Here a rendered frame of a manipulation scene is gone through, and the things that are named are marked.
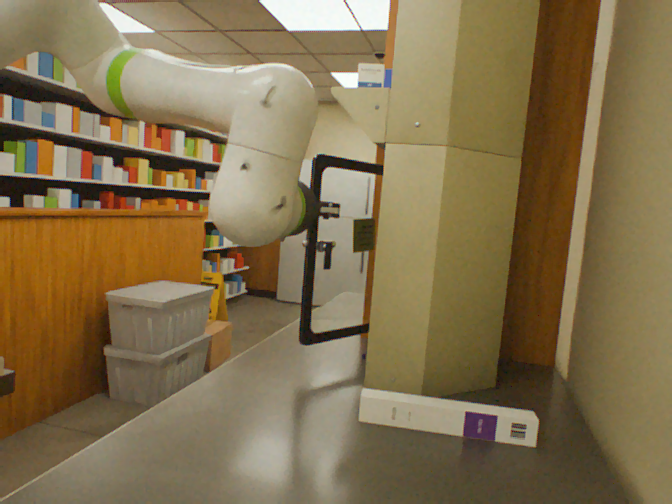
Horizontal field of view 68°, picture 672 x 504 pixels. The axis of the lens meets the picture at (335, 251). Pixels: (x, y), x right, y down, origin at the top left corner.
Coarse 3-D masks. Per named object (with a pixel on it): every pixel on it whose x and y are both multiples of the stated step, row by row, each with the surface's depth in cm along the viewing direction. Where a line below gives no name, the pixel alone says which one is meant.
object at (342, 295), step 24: (312, 168) 99; (336, 168) 104; (336, 192) 105; (360, 192) 110; (360, 216) 111; (336, 240) 107; (360, 240) 112; (336, 264) 107; (360, 264) 113; (336, 288) 108; (360, 288) 115; (312, 312) 104; (336, 312) 109; (360, 312) 116
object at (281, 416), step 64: (192, 384) 91; (256, 384) 94; (320, 384) 96; (512, 384) 106; (128, 448) 67; (192, 448) 68; (256, 448) 70; (320, 448) 71; (384, 448) 73; (448, 448) 74; (512, 448) 76; (576, 448) 78
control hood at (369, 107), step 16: (336, 96) 93; (352, 96) 92; (368, 96) 91; (384, 96) 90; (352, 112) 92; (368, 112) 91; (384, 112) 91; (368, 128) 92; (384, 128) 91; (384, 144) 93
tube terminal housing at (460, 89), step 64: (448, 0) 86; (512, 0) 92; (448, 64) 87; (512, 64) 94; (448, 128) 88; (512, 128) 96; (384, 192) 92; (448, 192) 90; (512, 192) 98; (384, 256) 93; (448, 256) 92; (384, 320) 93; (448, 320) 94; (384, 384) 94; (448, 384) 96
